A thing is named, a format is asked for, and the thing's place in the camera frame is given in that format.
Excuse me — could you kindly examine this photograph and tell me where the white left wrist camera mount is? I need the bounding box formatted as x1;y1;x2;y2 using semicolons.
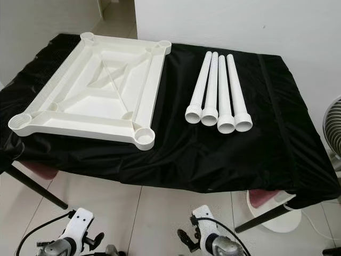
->
62;209;95;246

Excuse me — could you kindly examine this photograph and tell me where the white stool with pink seat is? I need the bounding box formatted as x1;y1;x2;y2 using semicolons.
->
247;189;302;233
21;162;59;180

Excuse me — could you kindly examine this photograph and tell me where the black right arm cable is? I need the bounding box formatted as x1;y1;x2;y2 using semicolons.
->
192;216;251;256

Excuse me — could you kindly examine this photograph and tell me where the black tablecloth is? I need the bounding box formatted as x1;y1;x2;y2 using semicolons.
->
0;33;341;210

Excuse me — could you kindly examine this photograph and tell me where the white plastic table top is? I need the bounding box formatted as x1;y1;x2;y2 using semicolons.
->
8;32;172;151

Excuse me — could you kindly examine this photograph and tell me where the black metal table leg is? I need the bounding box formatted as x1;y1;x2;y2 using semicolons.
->
4;164;69;210
236;203;296;233

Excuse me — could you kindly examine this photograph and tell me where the white floor cable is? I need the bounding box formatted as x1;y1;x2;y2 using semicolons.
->
300;210;341;242

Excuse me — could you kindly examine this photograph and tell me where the white round fan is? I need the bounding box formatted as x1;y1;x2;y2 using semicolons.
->
322;96;341;171

